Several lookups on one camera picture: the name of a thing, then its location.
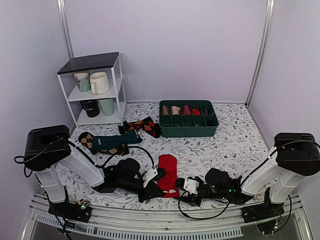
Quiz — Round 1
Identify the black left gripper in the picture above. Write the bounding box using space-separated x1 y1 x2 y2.
116 179 165 204

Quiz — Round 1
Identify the red sock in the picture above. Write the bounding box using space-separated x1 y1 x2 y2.
157 154 180 198
192 108 201 116

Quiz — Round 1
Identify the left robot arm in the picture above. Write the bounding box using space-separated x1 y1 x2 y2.
22 125 166 217

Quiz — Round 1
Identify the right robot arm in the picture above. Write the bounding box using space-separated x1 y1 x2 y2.
175 132 320 218

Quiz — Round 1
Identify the black orange argyle sock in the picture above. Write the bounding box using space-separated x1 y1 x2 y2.
118 116 161 138

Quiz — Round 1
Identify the green divided organizer box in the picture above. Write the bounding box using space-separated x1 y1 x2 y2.
159 100 219 138

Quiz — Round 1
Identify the dark teal sock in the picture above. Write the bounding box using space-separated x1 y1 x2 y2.
91 130 143 151

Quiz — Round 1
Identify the tan rolled sock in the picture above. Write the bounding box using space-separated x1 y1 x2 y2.
161 105 170 116

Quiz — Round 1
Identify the floral table cloth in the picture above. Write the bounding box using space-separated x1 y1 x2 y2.
56 104 269 211

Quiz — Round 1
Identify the beige rolled sock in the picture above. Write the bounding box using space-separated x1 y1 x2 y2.
171 105 181 116

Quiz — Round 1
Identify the maroon rolled sock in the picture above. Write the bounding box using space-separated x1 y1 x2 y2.
182 105 192 116

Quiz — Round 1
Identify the red rolled sock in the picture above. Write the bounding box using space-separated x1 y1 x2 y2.
192 108 201 116

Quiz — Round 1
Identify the brown argyle sock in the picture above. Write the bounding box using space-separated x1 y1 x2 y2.
78 132 129 156

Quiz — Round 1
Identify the mint green mug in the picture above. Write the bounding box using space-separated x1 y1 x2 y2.
98 98 114 117

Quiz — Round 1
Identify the black mug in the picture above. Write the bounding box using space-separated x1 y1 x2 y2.
80 99 100 118

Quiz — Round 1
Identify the cream mug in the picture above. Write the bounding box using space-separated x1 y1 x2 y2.
89 72 110 95

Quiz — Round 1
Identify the white shelf rack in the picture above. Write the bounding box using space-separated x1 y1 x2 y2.
57 52 127 128

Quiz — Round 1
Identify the teal patterned mug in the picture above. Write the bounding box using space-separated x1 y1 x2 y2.
73 71 91 93

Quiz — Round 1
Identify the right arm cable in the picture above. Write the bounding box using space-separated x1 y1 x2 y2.
177 191 232 221

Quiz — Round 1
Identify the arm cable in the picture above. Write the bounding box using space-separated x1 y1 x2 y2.
92 145 155 173
177 191 232 221

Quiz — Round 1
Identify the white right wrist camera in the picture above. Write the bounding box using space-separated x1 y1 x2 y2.
183 178 200 195

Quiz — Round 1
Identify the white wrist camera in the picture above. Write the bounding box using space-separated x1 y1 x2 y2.
142 168 158 188
183 178 200 195

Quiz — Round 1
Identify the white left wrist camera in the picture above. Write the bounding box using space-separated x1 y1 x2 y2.
142 168 158 188

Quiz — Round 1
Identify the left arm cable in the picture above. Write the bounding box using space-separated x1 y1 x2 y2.
92 145 155 173

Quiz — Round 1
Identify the aluminium front rail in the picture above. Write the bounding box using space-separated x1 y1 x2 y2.
21 193 313 240

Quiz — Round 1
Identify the left aluminium corner post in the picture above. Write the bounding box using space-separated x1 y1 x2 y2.
56 0 74 59

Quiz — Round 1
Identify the aluminium corner post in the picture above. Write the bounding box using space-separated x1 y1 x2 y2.
56 0 74 59
245 0 275 108

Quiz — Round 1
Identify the right aluminium corner post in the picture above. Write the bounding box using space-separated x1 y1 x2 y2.
245 0 275 108

